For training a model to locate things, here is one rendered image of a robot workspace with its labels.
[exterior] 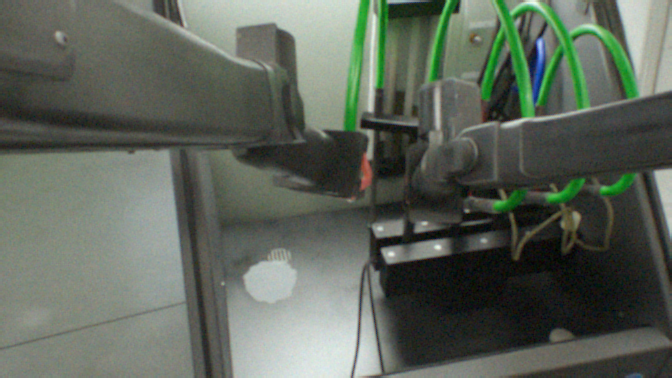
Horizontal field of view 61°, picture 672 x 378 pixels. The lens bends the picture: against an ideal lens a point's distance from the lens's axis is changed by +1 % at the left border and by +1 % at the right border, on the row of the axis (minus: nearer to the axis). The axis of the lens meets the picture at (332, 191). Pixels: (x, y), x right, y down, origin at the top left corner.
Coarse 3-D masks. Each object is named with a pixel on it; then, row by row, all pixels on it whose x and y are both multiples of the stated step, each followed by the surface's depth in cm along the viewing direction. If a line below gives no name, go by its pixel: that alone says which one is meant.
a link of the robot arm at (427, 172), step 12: (432, 132) 62; (444, 132) 61; (432, 144) 62; (432, 156) 61; (420, 168) 62; (432, 168) 61; (420, 180) 64; (432, 180) 61; (444, 180) 61; (456, 180) 61; (432, 192) 63; (444, 192) 61; (456, 192) 64
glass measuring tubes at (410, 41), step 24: (408, 0) 94; (432, 0) 94; (408, 24) 97; (432, 24) 100; (408, 48) 100; (432, 48) 103; (384, 72) 101; (408, 72) 105; (384, 96) 104; (408, 96) 108; (384, 144) 113; (408, 144) 113; (384, 168) 113
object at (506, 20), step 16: (448, 0) 82; (496, 0) 69; (448, 16) 85; (512, 32) 67; (512, 48) 66; (432, 64) 92; (432, 80) 94; (528, 80) 66; (528, 96) 65; (528, 112) 65; (480, 208) 80; (496, 208) 76; (512, 208) 73
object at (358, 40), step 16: (368, 0) 62; (384, 0) 85; (368, 16) 61; (384, 16) 88; (384, 32) 90; (352, 48) 60; (384, 48) 92; (352, 64) 60; (384, 64) 95; (352, 80) 59; (352, 96) 59; (352, 112) 60; (352, 128) 60
